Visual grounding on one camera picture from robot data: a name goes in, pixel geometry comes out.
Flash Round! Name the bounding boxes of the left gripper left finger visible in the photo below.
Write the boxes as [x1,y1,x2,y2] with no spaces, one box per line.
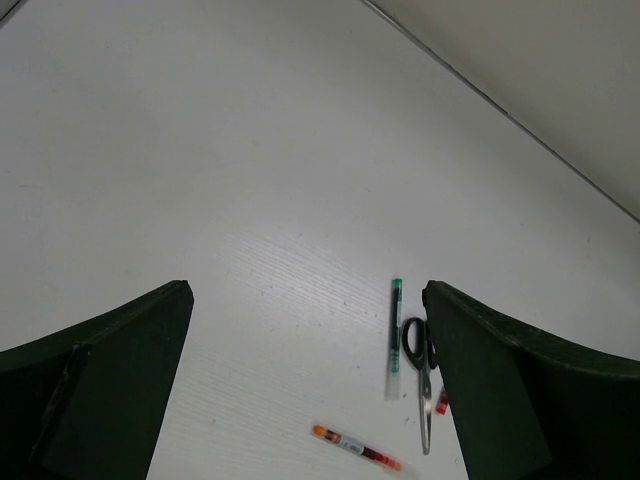
[1,280,193,479]

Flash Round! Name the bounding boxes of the black handled scissors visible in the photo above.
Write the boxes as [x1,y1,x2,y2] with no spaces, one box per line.
[401,317,438,455]

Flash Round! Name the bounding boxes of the green pen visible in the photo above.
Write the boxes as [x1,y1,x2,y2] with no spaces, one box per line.
[384,277,403,401]

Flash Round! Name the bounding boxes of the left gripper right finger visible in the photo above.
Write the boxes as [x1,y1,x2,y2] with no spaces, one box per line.
[422,280,639,479]

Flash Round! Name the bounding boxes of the orange red pen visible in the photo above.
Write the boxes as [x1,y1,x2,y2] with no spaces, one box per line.
[311,424,415,476]

